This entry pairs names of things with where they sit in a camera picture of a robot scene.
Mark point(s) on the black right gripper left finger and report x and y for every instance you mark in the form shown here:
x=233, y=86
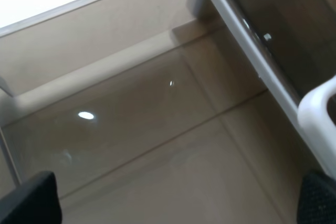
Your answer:
x=34, y=201

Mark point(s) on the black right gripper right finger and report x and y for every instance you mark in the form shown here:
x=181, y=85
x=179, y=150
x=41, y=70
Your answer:
x=317, y=199

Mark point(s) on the smoky brown drawer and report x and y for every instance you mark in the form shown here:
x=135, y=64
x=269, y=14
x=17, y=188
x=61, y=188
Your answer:
x=147, y=115
x=300, y=35

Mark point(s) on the white plastic drawer cabinet frame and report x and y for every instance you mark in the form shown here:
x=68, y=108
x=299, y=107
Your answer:
x=251, y=43

